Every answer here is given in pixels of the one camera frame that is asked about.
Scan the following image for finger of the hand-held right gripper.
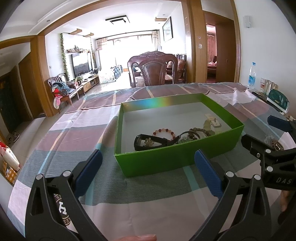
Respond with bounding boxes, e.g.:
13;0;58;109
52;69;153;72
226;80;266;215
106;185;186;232
240;134;296;164
267;115;296;133

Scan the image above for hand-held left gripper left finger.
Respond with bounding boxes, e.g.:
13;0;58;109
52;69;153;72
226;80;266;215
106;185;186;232
24;149;104;241

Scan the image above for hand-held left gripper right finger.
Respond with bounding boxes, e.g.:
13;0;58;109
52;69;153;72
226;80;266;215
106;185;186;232
194;149;272;241

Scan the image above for brown bead bracelet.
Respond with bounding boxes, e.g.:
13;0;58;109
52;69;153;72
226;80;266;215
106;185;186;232
188;127;216;138

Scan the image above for green cardboard box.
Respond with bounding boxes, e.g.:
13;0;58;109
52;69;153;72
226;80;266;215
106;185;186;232
114;93;245;178

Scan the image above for black wristwatch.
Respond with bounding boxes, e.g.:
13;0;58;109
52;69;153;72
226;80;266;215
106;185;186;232
134;134;180;151

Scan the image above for red amber bead bracelet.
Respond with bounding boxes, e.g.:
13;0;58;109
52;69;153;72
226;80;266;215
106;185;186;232
153;127;177;142

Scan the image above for person's right hand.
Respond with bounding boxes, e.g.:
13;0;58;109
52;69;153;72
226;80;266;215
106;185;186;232
280;191;291;212

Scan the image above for person's left hand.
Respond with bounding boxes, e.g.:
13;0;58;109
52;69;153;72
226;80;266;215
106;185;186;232
117;234;157;241

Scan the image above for cluster of small boxes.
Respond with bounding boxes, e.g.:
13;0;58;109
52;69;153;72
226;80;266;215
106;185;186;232
259;77;279;94

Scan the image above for clear plastic water bottle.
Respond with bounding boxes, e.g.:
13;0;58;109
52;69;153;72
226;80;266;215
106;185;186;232
247;61;257;90

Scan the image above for striped tablecloth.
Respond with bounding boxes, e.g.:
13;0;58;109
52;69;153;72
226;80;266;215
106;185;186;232
7;82;296;241

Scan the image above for paper gift bags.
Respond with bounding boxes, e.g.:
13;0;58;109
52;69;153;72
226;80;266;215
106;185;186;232
0;141;21;185

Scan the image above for wooden armchair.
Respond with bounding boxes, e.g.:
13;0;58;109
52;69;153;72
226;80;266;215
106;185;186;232
48;73;85;114

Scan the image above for pair of dark shoes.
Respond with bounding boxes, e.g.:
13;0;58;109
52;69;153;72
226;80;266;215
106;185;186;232
6;131;21;144

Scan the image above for pile of clothes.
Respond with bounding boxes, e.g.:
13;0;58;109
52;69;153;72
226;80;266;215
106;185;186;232
51;81;70;108

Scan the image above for wooden television cabinet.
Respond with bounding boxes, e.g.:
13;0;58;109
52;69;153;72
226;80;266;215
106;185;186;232
77;76;100;93

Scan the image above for pink bedroom curtain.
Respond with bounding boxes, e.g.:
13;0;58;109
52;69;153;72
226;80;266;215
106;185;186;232
207;35;216;63

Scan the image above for white baby fence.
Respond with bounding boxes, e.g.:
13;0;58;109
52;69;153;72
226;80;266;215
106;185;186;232
99;65;124;83

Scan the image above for wooden sofa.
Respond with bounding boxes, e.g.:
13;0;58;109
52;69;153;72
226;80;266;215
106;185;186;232
166;54;188;84

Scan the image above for flat screen television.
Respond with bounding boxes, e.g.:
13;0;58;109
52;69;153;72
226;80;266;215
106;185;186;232
71;53;92;78

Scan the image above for carved wooden dining chair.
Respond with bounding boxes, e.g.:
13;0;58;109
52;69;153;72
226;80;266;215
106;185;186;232
128;51;178;88

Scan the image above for green ivy garland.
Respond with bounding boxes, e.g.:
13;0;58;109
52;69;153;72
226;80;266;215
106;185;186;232
60;33;70;79

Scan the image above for black rectangular ceiling lamp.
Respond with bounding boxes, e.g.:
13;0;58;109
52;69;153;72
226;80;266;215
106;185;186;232
106;16;128;24

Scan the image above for framed wall painting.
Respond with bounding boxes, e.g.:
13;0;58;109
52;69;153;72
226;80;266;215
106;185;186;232
162;17;173;42

